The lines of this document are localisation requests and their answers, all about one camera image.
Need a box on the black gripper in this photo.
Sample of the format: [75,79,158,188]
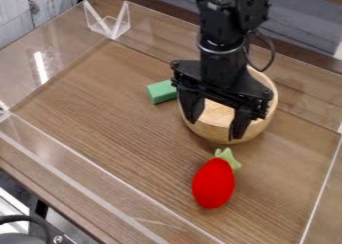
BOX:
[171,48,274,141]

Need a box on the red felt strawberry toy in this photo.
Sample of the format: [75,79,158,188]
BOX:
[191,148,242,209]

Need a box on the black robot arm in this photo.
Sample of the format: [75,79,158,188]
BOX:
[171,0,274,140]

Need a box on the wooden bowl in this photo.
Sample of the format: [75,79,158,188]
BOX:
[180,68,279,144]

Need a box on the green foam block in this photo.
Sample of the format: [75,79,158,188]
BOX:
[147,80,178,104]

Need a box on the black cable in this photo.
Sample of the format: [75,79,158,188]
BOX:
[242,29,277,73]

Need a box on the clear acrylic corner bracket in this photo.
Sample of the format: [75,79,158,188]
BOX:
[83,1,131,40]

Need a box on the black metal table bracket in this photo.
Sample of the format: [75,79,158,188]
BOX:
[28,198,76,244]

